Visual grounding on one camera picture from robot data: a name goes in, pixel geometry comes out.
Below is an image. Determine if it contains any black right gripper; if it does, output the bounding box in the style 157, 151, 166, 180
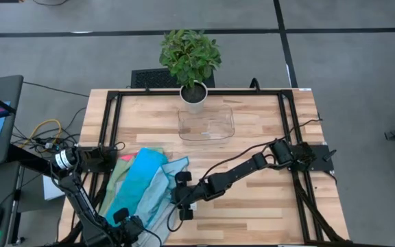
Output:
171, 170, 207, 222

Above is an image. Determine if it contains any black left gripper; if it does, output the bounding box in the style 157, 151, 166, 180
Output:
110, 207, 147, 244

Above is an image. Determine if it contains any light blue teal-edged towel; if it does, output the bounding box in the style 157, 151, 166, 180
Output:
134, 156, 191, 227

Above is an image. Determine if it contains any bright blue ribbed towel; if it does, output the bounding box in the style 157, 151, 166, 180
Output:
104, 148, 169, 227

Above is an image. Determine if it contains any pale green towel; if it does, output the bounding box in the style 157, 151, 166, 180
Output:
98, 147, 166, 217

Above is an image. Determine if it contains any clear plastic bin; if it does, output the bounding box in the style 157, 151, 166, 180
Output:
177, 104, 236, 145

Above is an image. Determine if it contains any white paper sheet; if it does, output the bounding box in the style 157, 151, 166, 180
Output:
42, 174, 67, 202

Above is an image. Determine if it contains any white plant pot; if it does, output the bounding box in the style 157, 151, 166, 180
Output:
179, 81, 208, 114

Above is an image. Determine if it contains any black floor grille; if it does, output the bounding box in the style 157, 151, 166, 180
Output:
130, 67, 216, 89

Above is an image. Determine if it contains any green leafy plant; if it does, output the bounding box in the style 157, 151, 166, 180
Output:
158, 28, 223, 89

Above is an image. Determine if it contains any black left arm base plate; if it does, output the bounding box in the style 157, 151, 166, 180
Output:
77, 146, 118, 174

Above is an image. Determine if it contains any yellow cable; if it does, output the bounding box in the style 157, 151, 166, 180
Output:
19, 119, 63, 150

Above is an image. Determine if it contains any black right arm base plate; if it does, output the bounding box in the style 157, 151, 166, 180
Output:
286, 143, 337, 172

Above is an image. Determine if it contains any long black floor cable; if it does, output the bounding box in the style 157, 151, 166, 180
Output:
22, 81, 91, 98

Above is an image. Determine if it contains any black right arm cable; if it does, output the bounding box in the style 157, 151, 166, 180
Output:
199, 118, 324, 183

